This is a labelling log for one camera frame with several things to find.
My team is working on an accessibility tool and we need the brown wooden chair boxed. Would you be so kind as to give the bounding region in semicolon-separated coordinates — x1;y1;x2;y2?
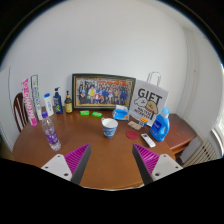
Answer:
13;92;30;133

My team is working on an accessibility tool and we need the colourful puzzle cube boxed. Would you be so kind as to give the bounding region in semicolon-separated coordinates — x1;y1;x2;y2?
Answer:
139;117;149;128

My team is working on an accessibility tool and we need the brown wooden side table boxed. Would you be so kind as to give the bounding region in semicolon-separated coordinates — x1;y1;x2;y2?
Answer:
164;113;198;158

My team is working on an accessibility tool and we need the white blue-capped lotion bottle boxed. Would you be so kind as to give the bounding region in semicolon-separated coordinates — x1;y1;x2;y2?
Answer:
43;92;55;117

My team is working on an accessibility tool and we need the framed group photo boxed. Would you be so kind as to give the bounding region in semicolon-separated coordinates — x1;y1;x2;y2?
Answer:
71;73;137;111

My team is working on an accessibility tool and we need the flat round red coaster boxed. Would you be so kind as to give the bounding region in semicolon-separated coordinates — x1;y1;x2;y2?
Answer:
125;130;140;141

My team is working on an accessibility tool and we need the amber pump bottle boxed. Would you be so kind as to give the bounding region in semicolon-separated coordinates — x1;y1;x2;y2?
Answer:
64;90;74;114

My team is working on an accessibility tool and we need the white remote control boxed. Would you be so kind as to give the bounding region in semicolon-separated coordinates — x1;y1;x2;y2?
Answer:
140;133;157;149

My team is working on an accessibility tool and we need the white printed paper bag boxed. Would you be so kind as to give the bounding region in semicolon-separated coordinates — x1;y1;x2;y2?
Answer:
129;71;170;128

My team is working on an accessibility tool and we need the pink shuttlecock tube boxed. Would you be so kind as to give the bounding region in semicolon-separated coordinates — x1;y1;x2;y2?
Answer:
21;78;38;127

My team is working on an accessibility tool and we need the clear purple-capped water bottle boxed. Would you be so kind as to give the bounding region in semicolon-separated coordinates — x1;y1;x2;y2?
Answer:
41;111;62;152

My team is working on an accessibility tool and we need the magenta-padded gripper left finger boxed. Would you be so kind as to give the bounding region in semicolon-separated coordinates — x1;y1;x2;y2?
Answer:
40;143;92;186

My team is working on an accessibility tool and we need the dark blue pump bottle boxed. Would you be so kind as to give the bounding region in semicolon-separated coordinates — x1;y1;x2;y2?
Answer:
52;87;64;115

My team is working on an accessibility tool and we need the blue patterned paper cup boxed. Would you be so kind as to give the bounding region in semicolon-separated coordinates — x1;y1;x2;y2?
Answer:
100;117;120;139

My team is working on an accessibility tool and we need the white green shuttlecock tube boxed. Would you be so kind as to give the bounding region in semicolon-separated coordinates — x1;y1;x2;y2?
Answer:
30;74;44;121

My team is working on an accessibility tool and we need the blue detergent bottle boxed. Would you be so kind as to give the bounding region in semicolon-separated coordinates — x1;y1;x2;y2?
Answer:
149;106;171;143

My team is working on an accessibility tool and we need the small snack packet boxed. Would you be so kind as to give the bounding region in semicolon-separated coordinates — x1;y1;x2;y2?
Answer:
127;120;143;131

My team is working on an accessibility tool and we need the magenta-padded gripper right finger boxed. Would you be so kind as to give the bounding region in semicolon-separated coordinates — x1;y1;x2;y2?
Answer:
132;143;184;186

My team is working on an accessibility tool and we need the blue tissue pack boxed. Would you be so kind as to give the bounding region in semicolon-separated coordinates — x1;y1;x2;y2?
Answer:
112;104;131;122

